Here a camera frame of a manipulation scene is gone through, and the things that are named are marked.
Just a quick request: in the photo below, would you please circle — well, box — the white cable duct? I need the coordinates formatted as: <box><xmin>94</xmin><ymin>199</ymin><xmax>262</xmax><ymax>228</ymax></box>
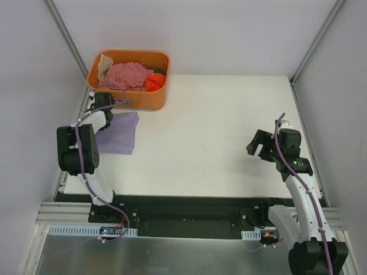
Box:
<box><xmin>48</xmin><ymin>225</ymin><xmax>126</xmax><ymax>238</ymax></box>
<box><xmin>241</xmin><ymin>230</ymin><xmax>261</xmax><ymax>241</ymax></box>

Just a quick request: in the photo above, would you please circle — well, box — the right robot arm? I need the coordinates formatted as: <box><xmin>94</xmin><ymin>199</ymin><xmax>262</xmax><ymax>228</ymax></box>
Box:
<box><xmin>246</xmin><ymin>128</ymin><xmax>349</xmax><ymax>274</ymax></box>

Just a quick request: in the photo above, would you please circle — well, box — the right white cable duct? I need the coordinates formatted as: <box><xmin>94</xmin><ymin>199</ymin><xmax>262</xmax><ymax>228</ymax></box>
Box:
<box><xmin>241</xmin><ymin>230</ymin><xmax>261</xmax><ymax>241</ymax></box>

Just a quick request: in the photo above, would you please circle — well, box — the aluminium rail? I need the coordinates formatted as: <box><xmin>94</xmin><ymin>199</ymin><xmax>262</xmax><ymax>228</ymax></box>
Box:
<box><xmin>36</xmin><ymin>202</ymin><xmax>91</xmax><ymax>225</ymax></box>

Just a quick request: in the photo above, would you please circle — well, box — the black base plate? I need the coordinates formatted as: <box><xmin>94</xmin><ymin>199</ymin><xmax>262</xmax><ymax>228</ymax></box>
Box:
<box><xmin>88</xmin><ymin>192</ymin><xmax>293</xmax><ymax>240</ymax></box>

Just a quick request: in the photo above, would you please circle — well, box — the aluminium frame post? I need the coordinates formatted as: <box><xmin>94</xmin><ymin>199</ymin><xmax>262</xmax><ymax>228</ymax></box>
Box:
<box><xmin>289</xmin><ymin>0</ymin><xmax>347</xmax><ymax>87</ymax></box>
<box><xmin>42</xmin><ymin>0</ymin><xmax>88</xmax><ymax>78</ymax></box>

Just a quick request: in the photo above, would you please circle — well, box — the purple t-shirt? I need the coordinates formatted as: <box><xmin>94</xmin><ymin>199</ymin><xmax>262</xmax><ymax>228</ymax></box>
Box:
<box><xmin>96</xmin><ymin>112</ymin><xmax>139</xmax><ymax>155</ymax></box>

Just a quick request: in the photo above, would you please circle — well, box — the orange-red cloth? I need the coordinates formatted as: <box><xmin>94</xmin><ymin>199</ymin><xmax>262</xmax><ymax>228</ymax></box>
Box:
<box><xmin>145</xmin><ymin>73</ymin><xmax>166</xmax><ymax>92</ymax></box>

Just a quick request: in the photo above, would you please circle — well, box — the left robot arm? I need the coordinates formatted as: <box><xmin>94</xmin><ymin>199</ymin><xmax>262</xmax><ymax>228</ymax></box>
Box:
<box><xmin>56</xmin><ymin>92</ymin><xmax>121</xmax><ymax>223</ymax></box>

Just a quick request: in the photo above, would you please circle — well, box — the green cloth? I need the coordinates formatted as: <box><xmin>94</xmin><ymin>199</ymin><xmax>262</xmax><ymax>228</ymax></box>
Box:
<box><xmin>146</xmin><ymin>67</ymin><xmax>166</xmax><ymax>75</ymax></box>

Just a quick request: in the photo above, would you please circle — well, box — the left aluminium frame post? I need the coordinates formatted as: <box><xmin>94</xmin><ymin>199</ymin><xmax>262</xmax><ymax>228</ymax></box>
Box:
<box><xmin>42</xmin><ymin>0</ymin><xmax>88</xmax><ymax>78</ymax></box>

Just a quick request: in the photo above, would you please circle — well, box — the orange plastic basket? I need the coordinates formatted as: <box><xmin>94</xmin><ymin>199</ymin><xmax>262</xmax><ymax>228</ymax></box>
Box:
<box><xmin>87</xmin><ymin>49</ymin><xmax>170</xmax><ymax>111</ymax></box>

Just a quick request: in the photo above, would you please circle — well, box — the beige cloth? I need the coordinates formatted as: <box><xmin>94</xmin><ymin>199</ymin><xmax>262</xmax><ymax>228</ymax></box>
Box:
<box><xmin>97</xmin><ymin>54</ymin><xmax>114</xmax><ymax>83</ymax></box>

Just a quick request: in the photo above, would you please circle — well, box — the left white cable duct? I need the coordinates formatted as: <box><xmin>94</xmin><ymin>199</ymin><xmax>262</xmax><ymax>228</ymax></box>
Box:
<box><xmin>48</xmin><ymin>225</ymin><xmax>126</xmax><ymax>238</ymax></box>

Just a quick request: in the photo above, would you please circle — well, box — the pink crumpled shirt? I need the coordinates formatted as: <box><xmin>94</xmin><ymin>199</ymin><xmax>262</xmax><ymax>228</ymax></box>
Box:
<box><xmin>101</xmin><ymin>62</ymin><xmax>154</xmax><ymax>91</ymax></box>

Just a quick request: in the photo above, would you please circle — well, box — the right aluminium frame post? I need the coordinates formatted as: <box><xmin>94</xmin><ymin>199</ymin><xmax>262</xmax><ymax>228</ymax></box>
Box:
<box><xmin>289</xmin><ymin>0</ymin><xmax>347</xmax><ymax>87</ymax></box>

